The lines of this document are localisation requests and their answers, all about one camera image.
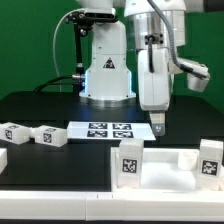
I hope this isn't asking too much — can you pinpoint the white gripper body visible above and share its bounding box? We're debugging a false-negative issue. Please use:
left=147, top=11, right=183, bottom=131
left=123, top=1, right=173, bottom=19
left=138, top=48, right=172, bottom=111

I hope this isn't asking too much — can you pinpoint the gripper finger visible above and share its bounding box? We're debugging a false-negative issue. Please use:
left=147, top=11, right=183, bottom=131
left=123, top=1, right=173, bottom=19
left=149, top=111, right=165, bottom=136

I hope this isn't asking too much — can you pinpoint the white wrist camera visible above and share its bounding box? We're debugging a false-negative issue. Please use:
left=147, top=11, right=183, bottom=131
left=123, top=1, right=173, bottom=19
left=178, top=58, right=210, bottom=92

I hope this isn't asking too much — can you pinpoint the white front fence rail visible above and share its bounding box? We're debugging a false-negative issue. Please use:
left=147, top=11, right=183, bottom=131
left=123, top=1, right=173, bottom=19
left=0, top=191, right=224, bottom=222

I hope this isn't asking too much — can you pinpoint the grey braided cable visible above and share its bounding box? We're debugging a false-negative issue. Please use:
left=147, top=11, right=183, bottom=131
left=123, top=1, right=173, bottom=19
left=146, top=0, right=208, bottom=79

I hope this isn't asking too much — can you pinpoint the white square tabletop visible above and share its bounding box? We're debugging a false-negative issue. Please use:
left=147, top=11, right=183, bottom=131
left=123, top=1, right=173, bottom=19
left=111, top=148, right=224, bottom=192

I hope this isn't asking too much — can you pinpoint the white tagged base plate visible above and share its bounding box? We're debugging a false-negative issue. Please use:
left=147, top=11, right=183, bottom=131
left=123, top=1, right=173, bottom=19
left=67, top=121, right=155, bottom=141

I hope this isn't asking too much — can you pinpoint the black cable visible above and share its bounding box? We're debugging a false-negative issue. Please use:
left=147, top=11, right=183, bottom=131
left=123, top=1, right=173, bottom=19
left=32, top=75, right=84, bottom=93

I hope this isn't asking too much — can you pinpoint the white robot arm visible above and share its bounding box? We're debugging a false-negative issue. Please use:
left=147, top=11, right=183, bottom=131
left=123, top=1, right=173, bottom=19
left=75, top=0, right=224, bottom=136

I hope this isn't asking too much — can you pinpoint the white left fence rail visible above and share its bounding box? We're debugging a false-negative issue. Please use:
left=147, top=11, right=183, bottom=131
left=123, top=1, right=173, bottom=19
left=0, top=148, right=8, bottom=174

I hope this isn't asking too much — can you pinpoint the white cable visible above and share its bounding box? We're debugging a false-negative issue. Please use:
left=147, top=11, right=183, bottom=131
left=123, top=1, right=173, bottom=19
left=52, top=8, right=84, bottom=93

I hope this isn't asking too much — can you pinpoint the white fence rail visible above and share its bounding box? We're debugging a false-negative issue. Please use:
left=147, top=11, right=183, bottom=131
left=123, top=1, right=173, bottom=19
left=0, top=148, right=8, bottom=174
left=0, top=191, right=224, bottom=222

